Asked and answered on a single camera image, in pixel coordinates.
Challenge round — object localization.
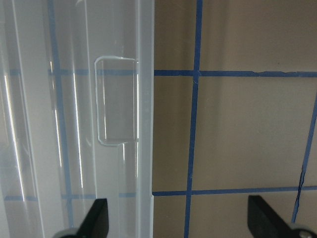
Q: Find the clear plastic box lid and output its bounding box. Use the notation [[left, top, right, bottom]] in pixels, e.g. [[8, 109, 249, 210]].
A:
[[0, 0, 154, 238]]

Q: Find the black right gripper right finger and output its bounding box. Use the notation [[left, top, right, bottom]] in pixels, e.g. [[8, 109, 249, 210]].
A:
[[248, 195, 300, 238]]

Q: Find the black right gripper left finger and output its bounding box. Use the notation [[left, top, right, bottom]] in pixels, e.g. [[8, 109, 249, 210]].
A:
[[75, 198, 109, 238]]

